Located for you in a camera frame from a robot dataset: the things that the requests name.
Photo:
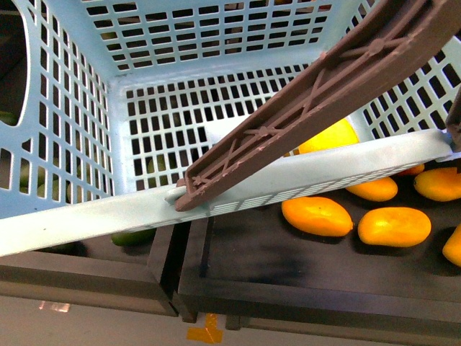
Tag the yellow orange mango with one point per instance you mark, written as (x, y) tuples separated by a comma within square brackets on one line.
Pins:
[(318, 216)]

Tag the yellow lemon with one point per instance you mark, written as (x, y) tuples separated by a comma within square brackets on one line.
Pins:
[(338, 135)]

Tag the light blue plastic basket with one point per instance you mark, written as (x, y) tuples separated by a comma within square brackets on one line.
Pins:
[(122, 96)]

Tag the brown basket handle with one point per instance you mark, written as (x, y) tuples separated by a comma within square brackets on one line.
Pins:
[(394, 40)]

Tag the black front display tray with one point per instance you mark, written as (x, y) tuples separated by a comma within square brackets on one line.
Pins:
[(254, 263)]

